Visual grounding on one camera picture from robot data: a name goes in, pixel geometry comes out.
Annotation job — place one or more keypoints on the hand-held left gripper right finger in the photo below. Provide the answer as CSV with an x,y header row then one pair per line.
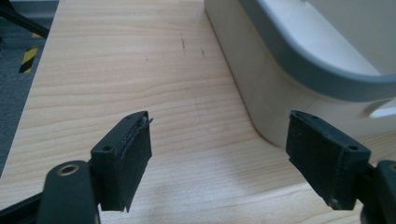
x,y
320,155

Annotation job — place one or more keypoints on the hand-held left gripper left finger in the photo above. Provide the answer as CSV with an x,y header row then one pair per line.
x,y
123,161

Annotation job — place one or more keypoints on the white bin with grey rim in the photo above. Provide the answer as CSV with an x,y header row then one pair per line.
x,y
299,62

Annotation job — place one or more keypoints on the yellow black hazard tape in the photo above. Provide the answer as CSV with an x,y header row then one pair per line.
x,y
28,59

